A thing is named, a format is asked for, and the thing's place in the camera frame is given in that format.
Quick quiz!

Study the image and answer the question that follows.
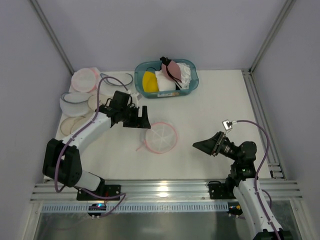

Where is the pink-trimmed mesh laundry bag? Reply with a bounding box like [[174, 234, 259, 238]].
[[136, 119, 178, 155]]

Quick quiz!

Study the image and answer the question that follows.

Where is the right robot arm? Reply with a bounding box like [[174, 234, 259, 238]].
[[192, 131, 293, 240]]

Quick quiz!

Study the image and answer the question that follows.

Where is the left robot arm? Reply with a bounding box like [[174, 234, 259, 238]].
[[42, 91, 151, 197]]

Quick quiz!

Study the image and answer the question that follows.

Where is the yellow bra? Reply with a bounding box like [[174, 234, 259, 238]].
[[142, 71, 159, 93]]

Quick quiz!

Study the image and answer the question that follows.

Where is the grey-trimmed open laundry bag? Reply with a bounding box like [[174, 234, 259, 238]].
[[98, 72, 134, 97]]

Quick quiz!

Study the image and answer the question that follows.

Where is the beige laundry bag upper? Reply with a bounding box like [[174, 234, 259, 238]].
[[87, 94, 111, 118]]

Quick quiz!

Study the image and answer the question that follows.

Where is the beige laundry bag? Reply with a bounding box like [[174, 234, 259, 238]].
[[60, 116, 91, 136], [87, 94, 111, 118]]

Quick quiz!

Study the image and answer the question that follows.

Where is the pink and black bra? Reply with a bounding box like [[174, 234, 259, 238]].
[[160, 56, 182, 83]]

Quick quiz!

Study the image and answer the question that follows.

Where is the pink-trimmed laundry bag stack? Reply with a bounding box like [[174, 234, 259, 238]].
[[71, 67, 101, 93]]

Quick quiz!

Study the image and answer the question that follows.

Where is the grey-trimmed folded laundry bag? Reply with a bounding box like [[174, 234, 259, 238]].
[[59, 92, 91, 117]]

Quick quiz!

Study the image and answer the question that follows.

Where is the white lace bra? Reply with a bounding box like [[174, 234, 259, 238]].
[[177, 62, 192, 90]]

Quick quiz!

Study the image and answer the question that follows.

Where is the beige laundry bag lower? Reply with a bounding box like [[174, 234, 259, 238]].
[[60, 116, 91, 136]]

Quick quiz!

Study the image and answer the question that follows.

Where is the teal plastic basket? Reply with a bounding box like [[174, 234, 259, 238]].
[[134, 59, 199, 99]]

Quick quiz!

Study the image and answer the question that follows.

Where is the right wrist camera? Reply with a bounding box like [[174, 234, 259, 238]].
[[222, 119, 237, 131]]

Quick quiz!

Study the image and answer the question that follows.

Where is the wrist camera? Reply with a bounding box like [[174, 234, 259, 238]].
[[127, 90, 142, 102], [222, 119, 237, 131]]

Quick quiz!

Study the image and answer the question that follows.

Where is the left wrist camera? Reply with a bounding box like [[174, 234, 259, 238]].
[[127, 90, 142, 102]]

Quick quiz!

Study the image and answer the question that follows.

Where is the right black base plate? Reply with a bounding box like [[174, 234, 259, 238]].
[[207, 180, 235, 200]]

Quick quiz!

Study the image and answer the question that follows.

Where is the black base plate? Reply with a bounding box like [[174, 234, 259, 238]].
[[207, 180, 235, 200], [76, 184, 121, 201]]

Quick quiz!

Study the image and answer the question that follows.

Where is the right aluminium side rail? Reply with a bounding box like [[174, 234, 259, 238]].
[[241, 69, 286, 180]]

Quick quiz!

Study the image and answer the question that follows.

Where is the slotted cable duct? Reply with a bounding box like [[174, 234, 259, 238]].
[[41, 201, 228, 214]]

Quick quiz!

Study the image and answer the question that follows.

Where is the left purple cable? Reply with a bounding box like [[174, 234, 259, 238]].
[[53, 76, 133, 216]]

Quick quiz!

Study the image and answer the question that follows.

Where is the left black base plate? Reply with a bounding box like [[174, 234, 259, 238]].
[[76, 184, 121, 201]]

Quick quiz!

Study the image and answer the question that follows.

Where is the aluminium front rail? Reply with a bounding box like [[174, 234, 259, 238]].
[[30, 179, 303, 203]]

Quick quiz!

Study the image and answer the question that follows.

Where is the right aluminium corner post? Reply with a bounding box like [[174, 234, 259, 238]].
[[249, 0, 296, 75]]

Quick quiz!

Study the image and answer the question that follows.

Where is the aluminium corner post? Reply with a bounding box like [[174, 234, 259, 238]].
[[28, 0, 75, 74], [249, 0, 296, 75]]

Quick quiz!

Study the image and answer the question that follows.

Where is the left aluminium corner post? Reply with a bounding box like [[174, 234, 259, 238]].
[[28, 0, 75, 74]]

